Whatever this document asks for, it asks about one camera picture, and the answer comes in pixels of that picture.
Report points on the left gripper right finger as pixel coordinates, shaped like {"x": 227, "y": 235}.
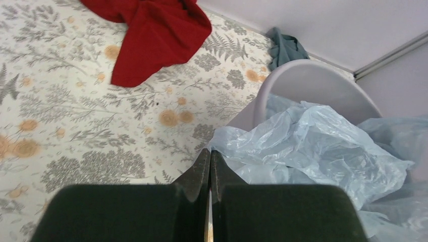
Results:
{"x": 244, "y": 212}

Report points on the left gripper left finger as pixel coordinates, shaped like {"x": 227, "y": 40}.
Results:
{"x": 174, "y": 212}

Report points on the grey plastic trash bin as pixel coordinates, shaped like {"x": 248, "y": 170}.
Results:
{"x": 310, "y": 81}

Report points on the light blue plastic trash bag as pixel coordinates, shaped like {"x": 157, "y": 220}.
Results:
{"x": 377, "y": 162}

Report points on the floral patterned table mat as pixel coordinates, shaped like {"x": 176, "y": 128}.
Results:
{"x": 63, "y": 122}

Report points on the blue-grey crumpled cloth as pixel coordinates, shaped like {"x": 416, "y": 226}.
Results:
{"x": 285, "y": 49}

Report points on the red crumpled cloth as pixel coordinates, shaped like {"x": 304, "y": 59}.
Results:
{"x": 160, "y": 34}

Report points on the aluminium frame post right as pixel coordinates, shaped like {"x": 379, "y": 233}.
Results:
{"x": 391, "y": 56}

